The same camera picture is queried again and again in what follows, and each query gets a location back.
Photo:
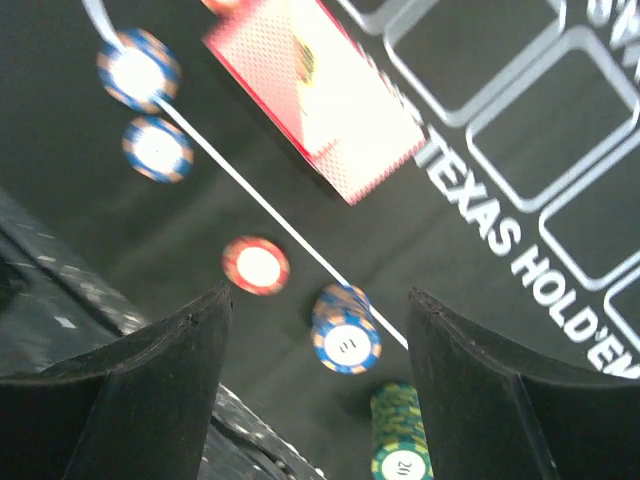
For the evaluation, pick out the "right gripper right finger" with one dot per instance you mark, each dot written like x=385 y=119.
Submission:
x=494 y=409

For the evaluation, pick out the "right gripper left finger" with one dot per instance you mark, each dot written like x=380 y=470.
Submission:
x=137 y=408

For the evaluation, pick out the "red poker chip stack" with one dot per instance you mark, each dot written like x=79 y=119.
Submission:
x=255 y=265

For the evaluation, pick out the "green poker chip stack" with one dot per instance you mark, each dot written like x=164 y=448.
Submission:
x=399 y=444

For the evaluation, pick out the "red playing card deck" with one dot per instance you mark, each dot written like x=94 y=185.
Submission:
x=342 y=114

